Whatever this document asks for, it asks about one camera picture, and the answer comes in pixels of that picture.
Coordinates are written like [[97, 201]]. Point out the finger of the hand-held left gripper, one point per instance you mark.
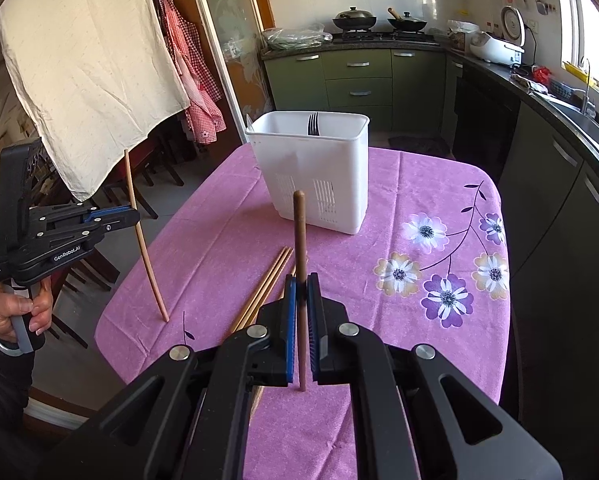
[[110, 211], [122, 222]]

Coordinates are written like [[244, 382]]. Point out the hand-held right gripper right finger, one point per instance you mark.
[[313, 330]]

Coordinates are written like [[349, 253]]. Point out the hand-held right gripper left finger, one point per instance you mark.
[[291, 320]]

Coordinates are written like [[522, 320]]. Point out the white plastic utensil holder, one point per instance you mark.
[[319, 160]]

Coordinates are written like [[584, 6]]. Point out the person's left forearm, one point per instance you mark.
[[4, 380]]

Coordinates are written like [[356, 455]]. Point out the person's left hand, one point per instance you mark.
[[1, 310]]

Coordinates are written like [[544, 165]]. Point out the red checked apron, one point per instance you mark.
[[199, 100]]

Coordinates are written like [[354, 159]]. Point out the pink floral tablecloth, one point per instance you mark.
[[379, 200]]

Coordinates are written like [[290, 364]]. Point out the white hanging cloth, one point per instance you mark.
[[89, 60]]

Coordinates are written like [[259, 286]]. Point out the black fork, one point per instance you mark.
[[313, 127]]

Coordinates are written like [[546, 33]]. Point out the frosted glass sliding door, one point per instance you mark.
[[234, 35]]

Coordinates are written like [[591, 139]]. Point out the green kitchen cabinets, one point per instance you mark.
[[359, 80]]

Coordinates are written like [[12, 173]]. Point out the clear plastic bag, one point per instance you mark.
[[294, 39]]

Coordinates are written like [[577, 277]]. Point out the dark kitchen cabinets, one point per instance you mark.
[[544, 210]]

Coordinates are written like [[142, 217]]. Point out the gas stove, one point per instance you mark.
[[384, 36]]

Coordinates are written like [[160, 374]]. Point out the black wok with lid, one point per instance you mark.
[[354, 20]]

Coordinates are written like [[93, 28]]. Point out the white plastic bag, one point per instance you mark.
[[462, 32]]

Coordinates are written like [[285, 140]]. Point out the white rice cooker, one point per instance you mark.
[[497, 47]]

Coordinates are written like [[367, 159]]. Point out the steel kitchen sink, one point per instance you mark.
[[579, 120]]

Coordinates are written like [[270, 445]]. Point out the red packet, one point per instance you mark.
[[540, 74]]

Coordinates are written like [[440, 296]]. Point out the blue basket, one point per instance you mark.
[[560, 89]]

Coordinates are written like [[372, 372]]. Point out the small chrome faucet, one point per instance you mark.
[[586, 90]]

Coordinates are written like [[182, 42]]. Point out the yellow windowsill item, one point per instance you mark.
[[577, 71]]

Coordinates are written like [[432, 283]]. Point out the kitchen window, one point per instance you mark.
[[594, 20]]

